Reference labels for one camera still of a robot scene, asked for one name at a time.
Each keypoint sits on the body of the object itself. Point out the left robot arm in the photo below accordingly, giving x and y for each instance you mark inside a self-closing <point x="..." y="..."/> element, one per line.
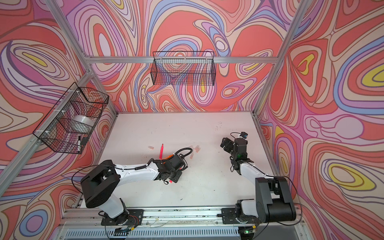
<point x="99" y="184"/>

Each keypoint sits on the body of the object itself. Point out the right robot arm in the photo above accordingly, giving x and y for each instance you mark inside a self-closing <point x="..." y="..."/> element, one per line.
<point x="273" y="202"/>

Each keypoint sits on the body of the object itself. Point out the orange highlighter top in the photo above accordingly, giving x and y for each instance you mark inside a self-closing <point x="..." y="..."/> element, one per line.
<point x="168" y="156"/>

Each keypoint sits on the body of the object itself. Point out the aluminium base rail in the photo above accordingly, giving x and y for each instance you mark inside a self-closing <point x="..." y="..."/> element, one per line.
<point x="205" y="216"/>

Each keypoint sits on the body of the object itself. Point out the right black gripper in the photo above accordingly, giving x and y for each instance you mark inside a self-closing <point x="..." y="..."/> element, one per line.
<point x="230" y="143"/>

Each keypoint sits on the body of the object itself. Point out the black wire basket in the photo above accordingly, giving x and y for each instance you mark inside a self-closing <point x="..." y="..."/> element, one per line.
<point x="55" y="130"/>
<point x="183" y="68"/>

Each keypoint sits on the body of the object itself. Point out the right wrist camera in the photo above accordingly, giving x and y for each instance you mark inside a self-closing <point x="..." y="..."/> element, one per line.
<point x="243" y="135"/>

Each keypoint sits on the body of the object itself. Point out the left black wire basket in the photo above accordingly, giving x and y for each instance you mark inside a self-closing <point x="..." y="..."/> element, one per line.
<point x="55" y="130"/>

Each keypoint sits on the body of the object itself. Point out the back black wire basket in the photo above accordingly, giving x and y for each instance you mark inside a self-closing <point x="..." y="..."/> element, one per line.
<point x="183" y="68"/>

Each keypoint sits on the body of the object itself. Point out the black marker in basket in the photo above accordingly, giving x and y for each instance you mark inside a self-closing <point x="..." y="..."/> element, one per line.
<point x="79" y="147"/>

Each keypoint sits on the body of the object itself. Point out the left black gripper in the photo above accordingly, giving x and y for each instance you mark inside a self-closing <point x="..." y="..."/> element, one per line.
<point x="179" y="174"/>

